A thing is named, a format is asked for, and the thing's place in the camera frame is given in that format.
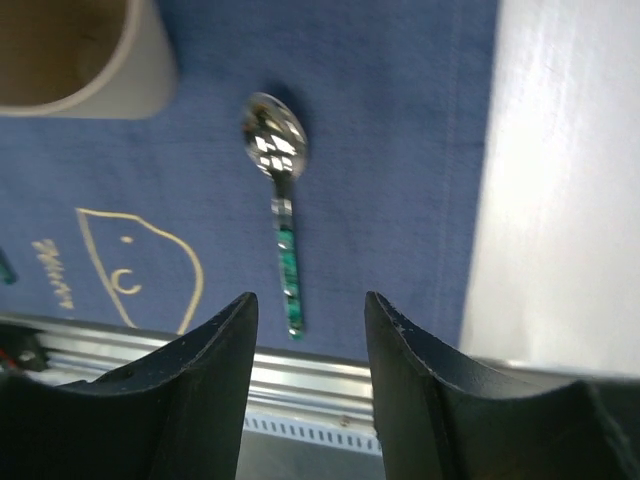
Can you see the slotted cable duct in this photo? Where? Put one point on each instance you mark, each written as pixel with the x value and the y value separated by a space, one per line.
pixel 337 437

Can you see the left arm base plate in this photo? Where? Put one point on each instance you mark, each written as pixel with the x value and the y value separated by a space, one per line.
pixel 21 350

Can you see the beige cup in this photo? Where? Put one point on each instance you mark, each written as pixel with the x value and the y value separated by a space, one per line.
pixel 85 59

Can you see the blue cloth placemat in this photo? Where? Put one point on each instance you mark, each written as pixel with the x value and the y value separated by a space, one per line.
pixel 163 222

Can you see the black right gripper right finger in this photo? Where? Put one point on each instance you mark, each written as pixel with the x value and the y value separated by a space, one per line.
pixel 440 414

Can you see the green handled spoon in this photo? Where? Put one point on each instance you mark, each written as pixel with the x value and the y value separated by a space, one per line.
pixel 277 144

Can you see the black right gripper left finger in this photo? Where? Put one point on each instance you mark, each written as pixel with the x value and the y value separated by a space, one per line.
pixel 176 413

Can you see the aluminium front rail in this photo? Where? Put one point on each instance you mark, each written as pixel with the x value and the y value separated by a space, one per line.
pixel 286 389

